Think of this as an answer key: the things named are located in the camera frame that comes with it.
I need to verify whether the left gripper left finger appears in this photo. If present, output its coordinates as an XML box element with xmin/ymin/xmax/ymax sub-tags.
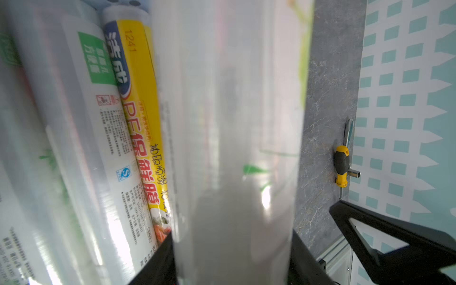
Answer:
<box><xmin>129</xmin><ymin>233</ymin><xmax>178</xmax><ymax>285</ymax></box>

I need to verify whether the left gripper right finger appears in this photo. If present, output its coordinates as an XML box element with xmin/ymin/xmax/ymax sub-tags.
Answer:
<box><xmin>288</xmin><ymin>200</ymin><xmax>456</xmax><ymax>285</ymax></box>

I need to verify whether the white green-label wrap roll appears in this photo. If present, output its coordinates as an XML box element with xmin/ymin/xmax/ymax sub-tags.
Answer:
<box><xmin>3</xmin><ymin>1</ymin><xmax>157</xmax><ymax>285</ymax></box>

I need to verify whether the yellow wrap roll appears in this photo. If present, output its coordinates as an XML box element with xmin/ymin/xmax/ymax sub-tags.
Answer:
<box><xmin>101</xmin><ymin>5</ymin><xmax>172</xmax><ymax>243</ymax></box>

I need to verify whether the white red-label wrap roll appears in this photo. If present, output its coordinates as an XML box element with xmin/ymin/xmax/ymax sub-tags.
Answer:
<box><xmin>1</xmin><ymin>23</ymin><xmax>84</xmax><ymax>285</ymax></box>

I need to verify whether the blue plastic basket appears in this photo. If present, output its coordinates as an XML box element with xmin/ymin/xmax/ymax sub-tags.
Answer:
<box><xmin>83</xmin><ymin>0</ymin><xmax>150</xmax><ymax>12</ymax></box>

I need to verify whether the yellow black screwdriver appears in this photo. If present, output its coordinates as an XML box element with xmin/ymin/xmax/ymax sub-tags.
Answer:
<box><xmin>333</xmin><ymin>146</ymin><xmax>361</xmax><ymax>200</ymax></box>

